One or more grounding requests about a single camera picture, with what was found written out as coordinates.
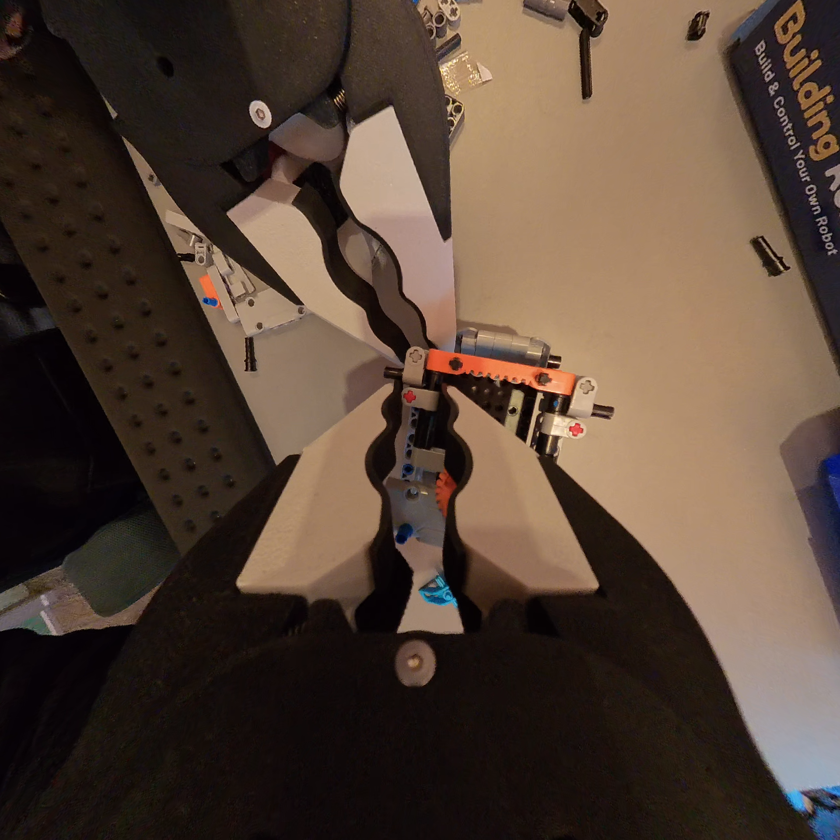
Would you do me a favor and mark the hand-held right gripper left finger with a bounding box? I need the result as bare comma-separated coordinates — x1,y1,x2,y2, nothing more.
234,394,401,601

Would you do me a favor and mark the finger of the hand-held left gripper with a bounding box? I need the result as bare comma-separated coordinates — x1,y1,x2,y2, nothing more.
313,105,459,358
224,182,408,362

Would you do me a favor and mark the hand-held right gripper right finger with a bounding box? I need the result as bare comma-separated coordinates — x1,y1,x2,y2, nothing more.
440,405,602,605

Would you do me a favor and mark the orange gear frame assembly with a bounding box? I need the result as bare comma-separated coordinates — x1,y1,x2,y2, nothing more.
385,326,615,552

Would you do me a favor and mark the black studded panel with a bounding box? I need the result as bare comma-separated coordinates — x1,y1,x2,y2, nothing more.
0,27,283,559

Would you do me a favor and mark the blue plastic bin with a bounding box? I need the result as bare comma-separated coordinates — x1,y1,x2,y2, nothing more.
817,453,840,532

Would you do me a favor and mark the blue robot kit box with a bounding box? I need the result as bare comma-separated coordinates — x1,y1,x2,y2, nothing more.
726,0,840,362

